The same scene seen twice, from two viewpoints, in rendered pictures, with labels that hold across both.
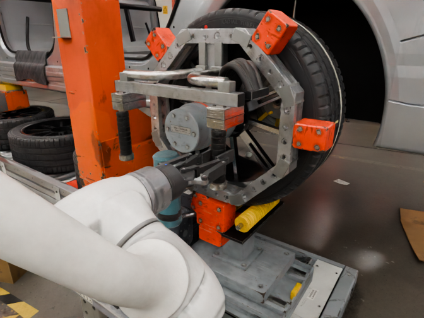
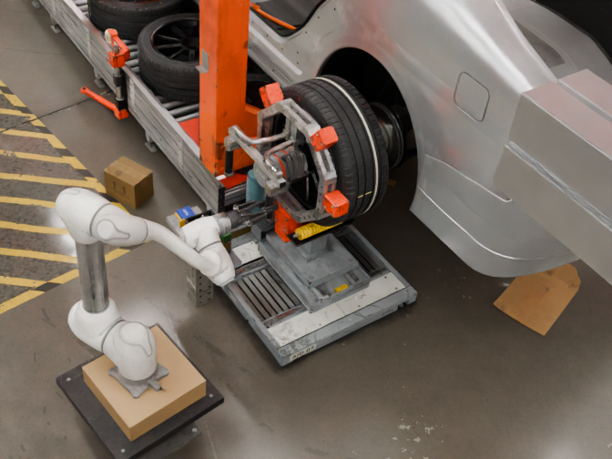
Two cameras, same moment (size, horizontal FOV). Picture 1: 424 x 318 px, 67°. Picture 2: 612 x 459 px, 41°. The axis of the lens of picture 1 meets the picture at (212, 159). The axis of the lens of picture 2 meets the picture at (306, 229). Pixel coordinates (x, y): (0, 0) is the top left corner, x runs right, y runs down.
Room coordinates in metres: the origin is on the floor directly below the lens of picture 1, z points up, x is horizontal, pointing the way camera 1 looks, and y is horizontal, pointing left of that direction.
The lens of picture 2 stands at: (-1.71, -0.86, 3.19)
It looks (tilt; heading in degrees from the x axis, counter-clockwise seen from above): 44 degrees down; 15
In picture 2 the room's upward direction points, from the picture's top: 7 degrees clockwise
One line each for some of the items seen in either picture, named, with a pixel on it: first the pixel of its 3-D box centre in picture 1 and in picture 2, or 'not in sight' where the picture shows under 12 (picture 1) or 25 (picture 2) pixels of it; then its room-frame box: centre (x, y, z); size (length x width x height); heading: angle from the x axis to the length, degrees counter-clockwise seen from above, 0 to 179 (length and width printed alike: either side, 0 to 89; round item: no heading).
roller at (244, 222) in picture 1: (259, 209); (320, 225); (1.03, -0.17, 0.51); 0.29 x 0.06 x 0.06; 144
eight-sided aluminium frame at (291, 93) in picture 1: (216, 119); (293, 162); (1.01, -0.01, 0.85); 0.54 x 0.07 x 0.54; 54
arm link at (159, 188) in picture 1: (146, 192); (221, 223); (0.53, 0.12, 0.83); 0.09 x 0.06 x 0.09; 54
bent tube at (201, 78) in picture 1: (221, 64); (285, 151); (0.86, -0.02, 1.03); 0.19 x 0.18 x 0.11; 144
